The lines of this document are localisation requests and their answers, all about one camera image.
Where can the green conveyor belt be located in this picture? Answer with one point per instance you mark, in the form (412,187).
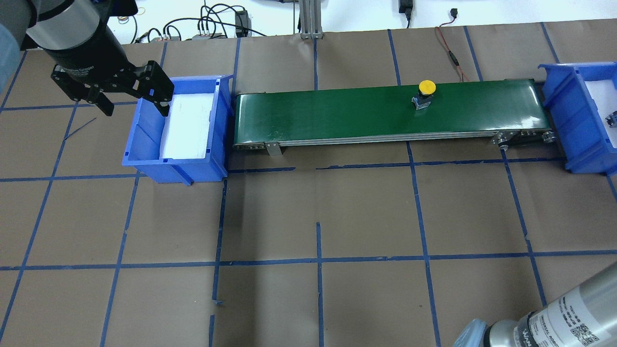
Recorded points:
(509,112)

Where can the white foam pad bin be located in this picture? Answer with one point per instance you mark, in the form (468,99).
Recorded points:
(604,94)
(186,131)

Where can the white foam pad left bin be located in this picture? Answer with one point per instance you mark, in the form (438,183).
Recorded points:
(186,131)

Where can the blue left storage bin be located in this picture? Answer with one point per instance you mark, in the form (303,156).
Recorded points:
(144,140)

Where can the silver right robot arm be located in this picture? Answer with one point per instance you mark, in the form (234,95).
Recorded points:
(585,316)

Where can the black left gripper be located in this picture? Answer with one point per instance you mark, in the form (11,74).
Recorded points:
(90,48)

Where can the white foam pad right bin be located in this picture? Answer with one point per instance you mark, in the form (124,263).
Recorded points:
(604,94)

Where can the blue right storage bin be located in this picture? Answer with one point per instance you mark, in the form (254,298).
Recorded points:
(575,118)

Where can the black power adapter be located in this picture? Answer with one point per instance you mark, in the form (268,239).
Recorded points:
(242,23)

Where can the yellow push button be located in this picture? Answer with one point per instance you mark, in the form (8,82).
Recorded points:
(423,97)

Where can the red push button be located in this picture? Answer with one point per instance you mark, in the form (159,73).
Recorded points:
(611,119)

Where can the blue storage bin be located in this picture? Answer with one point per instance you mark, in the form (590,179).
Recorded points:
(575,118)
(144,140)

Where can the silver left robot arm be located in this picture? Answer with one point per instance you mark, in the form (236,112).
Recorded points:
(52,24)

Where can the aluminium frame post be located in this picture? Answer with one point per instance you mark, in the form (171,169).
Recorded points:
(310,18)

